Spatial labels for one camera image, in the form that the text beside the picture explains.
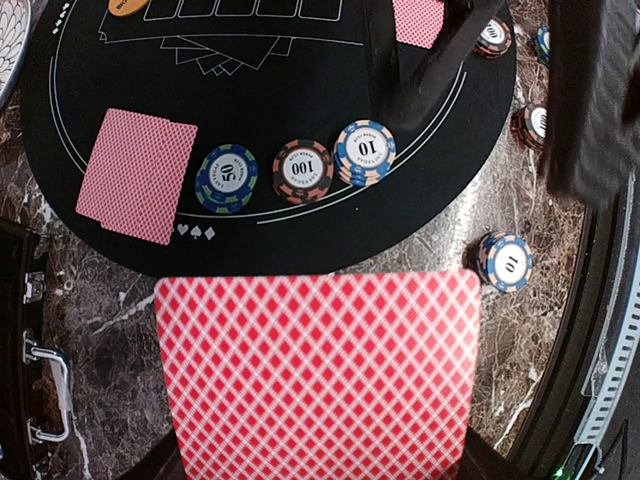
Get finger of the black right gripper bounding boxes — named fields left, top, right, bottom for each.
left=384, top=0, right=502, bottom=129
left=362, top=0, right=400, bottom=108

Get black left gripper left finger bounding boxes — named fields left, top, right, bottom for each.
left=119, top=439, right=187, bottom=480

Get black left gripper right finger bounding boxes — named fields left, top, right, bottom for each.
left=457, top=429, right=531, bottom=480

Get red cards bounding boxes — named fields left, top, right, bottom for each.
left=75, top=108, right=198, bottom=246
left=392, top=0, right=445, bottom=49

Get blue green chip stack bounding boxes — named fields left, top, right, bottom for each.
left=533, top=25, right=550, bottom=66

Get brown white chip stack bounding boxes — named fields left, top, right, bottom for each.
left=511, top=103, right=547, bottom=150

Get red playing card deck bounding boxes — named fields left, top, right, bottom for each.
left=155, top=270, right=481, bottom=479

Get blue tan chip stack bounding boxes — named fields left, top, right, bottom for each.
left=476, top=231, right=534, bottom=293

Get orange big blind button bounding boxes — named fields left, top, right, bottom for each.
left=108, top=0, right=149, bottom=18

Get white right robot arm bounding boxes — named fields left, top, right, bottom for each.
left=361, top=0, right=639, bottom=208

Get black poker chip case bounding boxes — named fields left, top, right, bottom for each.
left=1, top=219, right=73, bottom=479

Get round black poker mat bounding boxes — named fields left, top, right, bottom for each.
left=21, top=1, right=516, bottom=277

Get patterned ceramic plate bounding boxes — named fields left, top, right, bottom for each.
left=0, top=0, right=31, bottom=108

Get white cable tray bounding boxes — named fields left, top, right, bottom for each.
left=574, top=269, right=639, bottom=445

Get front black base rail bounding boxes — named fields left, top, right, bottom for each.
left=508, top=187, right=639, bottom=479

